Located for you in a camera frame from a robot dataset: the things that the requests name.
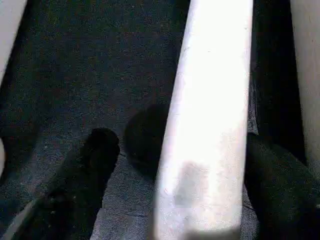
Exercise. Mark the white plastic table leg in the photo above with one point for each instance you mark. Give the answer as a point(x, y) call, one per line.
point(307, 75)
point(205, 125)

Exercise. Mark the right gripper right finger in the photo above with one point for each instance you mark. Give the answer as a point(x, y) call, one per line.
point(285, 190)

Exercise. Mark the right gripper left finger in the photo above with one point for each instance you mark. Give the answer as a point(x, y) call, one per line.
point(70, 195)

